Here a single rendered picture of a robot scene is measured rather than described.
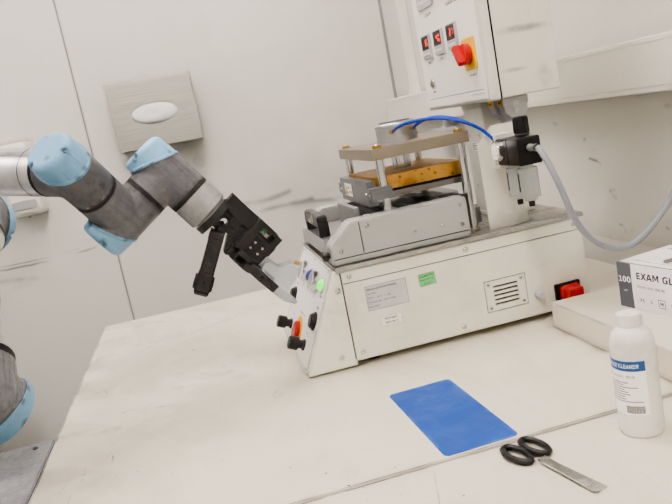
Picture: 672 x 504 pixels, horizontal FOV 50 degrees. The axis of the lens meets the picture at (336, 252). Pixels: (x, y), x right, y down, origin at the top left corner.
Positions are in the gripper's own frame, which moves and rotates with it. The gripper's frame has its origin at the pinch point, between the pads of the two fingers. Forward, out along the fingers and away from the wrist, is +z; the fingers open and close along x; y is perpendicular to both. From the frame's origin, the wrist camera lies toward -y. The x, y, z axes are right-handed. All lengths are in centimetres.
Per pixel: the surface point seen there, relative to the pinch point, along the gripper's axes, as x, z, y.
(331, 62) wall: 163, -13, 66
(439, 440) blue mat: -38.7, 17.6, 3.1
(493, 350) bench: -12.8, 28.4, 17.9
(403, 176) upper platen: 2.5, 0.4, 30.0
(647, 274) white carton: -25, 32, 42
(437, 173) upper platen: 1.0, 4.2, 34.4
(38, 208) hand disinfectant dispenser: 149, -54, -49
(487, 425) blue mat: -38.2, 21.5, 8.7
